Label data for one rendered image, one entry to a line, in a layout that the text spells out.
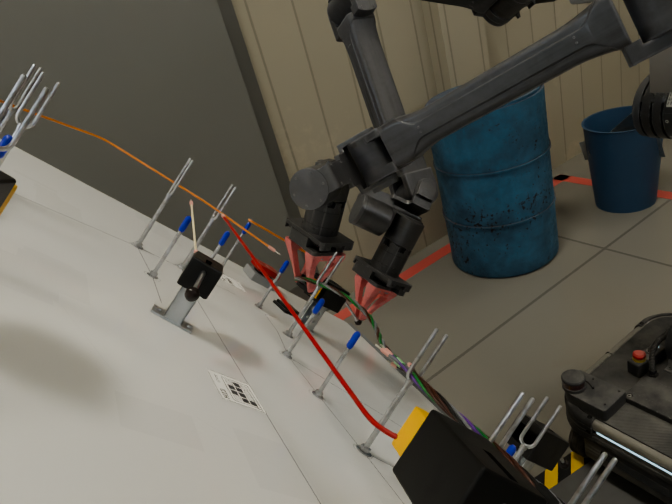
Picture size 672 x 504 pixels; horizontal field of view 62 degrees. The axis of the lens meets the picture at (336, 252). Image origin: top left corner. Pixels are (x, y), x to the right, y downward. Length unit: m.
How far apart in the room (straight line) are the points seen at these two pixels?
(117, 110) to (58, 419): 2.06
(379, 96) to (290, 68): 1.67
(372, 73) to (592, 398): 1.22
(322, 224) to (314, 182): 0.10
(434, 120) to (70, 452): 0.58
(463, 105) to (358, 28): 0.39
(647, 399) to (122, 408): 1.68
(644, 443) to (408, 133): 1.28
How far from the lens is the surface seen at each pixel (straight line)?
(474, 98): 0.74
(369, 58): 1.07
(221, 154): 2.51
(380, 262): 0.98
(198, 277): 0.55
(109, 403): 0.39
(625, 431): 1.85
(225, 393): 0.50
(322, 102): 2.78
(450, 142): 2.68
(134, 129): 2.39
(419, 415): 0.39
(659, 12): 0.72
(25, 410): 0.35
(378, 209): 0.96
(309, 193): 0.76
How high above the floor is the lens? 1.59
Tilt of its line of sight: 26 degrees down
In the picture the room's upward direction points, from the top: 17 degrees counter-clockwise
